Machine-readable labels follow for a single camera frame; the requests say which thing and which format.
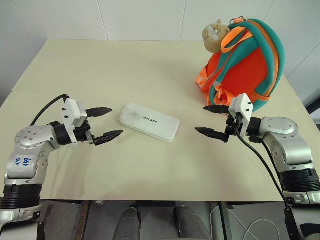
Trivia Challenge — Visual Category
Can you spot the dark metal table frame bar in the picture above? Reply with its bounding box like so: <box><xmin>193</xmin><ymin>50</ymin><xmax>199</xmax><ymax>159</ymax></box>
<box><xmin>217</xmin><ymin>202</ymin><xmax>230</xmax><ymax>240</ymax></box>
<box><xmin>77</xmin><ymin>200</ymin><xmax>91</xmax><ymax>240</ymax></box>

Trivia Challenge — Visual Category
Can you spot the beige plush toy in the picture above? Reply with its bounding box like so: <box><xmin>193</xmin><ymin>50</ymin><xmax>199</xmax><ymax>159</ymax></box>
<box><xmin>201</xmin><ymin>19</ymin><xmax>231</xmax><ymax>54</ymax></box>

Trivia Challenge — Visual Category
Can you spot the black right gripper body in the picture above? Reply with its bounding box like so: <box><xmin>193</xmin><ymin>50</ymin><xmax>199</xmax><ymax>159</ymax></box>
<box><xmin>225</xmin><ymin>112</ymin><xmax>245</xmax><ymax>138</ymax></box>

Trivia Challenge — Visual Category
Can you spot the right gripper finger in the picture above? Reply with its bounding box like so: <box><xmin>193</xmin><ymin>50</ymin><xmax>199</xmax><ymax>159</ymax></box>
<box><xmin>203</xmin><ymin>104</ymin><xmax>231</xmax><ymax>115</ymax></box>
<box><xmin>194</xmin><ymin>127</ymin><xmax>231</xmax><ymax>145</ymax></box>

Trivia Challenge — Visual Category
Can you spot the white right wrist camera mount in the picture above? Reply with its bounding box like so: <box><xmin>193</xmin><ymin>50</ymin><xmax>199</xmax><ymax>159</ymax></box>
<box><xmin>229</xmin><ymin>93</ymin><xmax>254</xmax><ymax>131</ymax></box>

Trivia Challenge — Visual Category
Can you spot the dark rounded shape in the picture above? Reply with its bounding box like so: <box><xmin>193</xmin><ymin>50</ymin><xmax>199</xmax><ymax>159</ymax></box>
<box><xmin>119</xmin><ymin>204</ymin><xmax>142</xmax><ymax>240</ymax></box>
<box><xmin>173</xmin><ymin>206</ymin><xmax>214</xmax><ymax>240</ymax></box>

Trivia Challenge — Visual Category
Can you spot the white rectangular case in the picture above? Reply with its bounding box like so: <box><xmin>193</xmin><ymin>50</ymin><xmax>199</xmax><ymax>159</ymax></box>
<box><xmin>118</xmin><ymin>102</ymin><xmax>181</xmax><ymax>144</ymax></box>

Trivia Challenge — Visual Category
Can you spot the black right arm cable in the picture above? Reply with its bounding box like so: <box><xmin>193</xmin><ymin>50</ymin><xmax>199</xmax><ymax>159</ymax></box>
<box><xmin>234</xmin><ymin>113</ymin><xmax>293</xmax><ymax>212</ymax></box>

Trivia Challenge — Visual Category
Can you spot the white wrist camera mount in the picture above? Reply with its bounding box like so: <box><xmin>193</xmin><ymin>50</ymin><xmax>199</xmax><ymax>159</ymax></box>
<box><xmin>61</xmin><ymin>98</ymin><xmax>88</xmax><ymax>145</ymax></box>
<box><xmin>229</xmin><ymin>93</ymin><xmax>254</xmax><ymax>131</ymax></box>

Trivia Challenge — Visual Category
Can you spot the orange and teal backpack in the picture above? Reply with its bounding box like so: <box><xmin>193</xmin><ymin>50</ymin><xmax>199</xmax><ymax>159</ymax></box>
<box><xmin>194</xmin><ymin>16</ymin><xmax>286</xmax><ymax>111</ymax></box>

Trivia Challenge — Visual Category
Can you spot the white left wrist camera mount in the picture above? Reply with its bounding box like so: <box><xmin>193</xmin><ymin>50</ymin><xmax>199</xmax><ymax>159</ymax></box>
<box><xmin>61</xmin><ymin>98</ymin><xmax>88</xmax><ymax>145</ymax></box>

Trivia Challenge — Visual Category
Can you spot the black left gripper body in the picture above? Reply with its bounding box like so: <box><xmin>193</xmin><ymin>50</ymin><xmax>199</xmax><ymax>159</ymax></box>
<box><xmin>74</xmin><ymin>120</ymin><xmax>98</xmax><ymax>147</ymax></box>

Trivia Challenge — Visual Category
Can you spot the white cable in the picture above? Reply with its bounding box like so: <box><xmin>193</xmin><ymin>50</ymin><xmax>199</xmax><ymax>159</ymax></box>
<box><xmin>209</xmin><ymin>203</ymin><xmax>286</xmax><ymax>240</ymax></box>

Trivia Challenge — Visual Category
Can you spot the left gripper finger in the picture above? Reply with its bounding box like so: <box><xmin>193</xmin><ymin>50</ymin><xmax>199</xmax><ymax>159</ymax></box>
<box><xmin>93</xmin><ymin>130</ymin><xmax>124</xmax><ymax>147</ymax></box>
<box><xmin>86</xmin><ymin>106</ymin><xmax>113</xmax><ymax>118</ymax></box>

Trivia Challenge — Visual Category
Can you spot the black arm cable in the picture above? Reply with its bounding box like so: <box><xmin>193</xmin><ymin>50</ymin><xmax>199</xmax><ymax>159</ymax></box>
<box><xmin>32</xmin><ymin>93</ymin><xmax>70</xmax><ymax>127</ymax></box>
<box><xmin>234</xmin><ymin>113</ymin><xmax>293</xmax><ymax>212</ymax></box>

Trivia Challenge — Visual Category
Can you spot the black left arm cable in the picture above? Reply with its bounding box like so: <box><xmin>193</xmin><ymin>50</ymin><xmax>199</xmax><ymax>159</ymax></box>
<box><xmin>32</xmin><ymin>93</ymin><xmax>70</xmax><ymax>127</ymax></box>

